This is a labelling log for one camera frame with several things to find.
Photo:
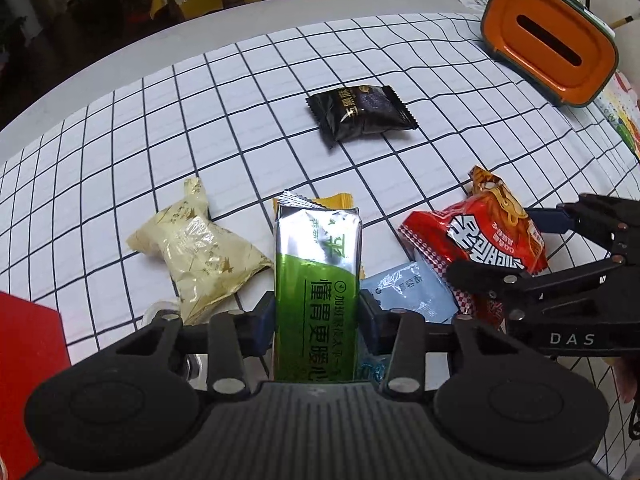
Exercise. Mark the yellow snack packet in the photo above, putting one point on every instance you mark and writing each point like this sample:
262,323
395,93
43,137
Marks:
340,201

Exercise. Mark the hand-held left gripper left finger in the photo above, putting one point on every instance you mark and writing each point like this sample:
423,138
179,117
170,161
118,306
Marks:
262,325

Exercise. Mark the black snack packet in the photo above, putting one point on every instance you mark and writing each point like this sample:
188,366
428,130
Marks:
360,110

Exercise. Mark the orange tissue box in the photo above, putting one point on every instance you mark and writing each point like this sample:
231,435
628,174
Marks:
505,20

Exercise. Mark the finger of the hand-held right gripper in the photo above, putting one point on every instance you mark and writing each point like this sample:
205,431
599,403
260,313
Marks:
485,275
550,221

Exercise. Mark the white checkered tablecloth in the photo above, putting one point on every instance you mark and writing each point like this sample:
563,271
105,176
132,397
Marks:
200,110

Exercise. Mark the colourful printed paper sheet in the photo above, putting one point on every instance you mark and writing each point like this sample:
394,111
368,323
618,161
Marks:
625,120

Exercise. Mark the red snack packet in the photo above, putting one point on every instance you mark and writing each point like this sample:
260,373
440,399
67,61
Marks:
480,230

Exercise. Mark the bamboo paint brush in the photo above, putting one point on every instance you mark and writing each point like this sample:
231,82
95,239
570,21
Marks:
620,21

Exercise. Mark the clear blue candy wrapper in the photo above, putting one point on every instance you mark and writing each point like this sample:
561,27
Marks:
370,367

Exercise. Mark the red cardboard box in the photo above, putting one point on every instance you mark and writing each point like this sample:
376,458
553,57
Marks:
30,360

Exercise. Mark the cream gold snack packet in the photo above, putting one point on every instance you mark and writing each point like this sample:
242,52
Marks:
200,255

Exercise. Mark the person's right hand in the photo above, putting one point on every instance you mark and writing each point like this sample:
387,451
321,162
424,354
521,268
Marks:
631,377

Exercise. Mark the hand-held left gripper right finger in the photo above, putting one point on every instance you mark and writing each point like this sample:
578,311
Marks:
368,322

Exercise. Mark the light blue packet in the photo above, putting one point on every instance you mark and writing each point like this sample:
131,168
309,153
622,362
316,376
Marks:
410,292

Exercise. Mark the green white snack packet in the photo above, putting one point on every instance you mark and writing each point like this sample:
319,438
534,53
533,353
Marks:
315,280

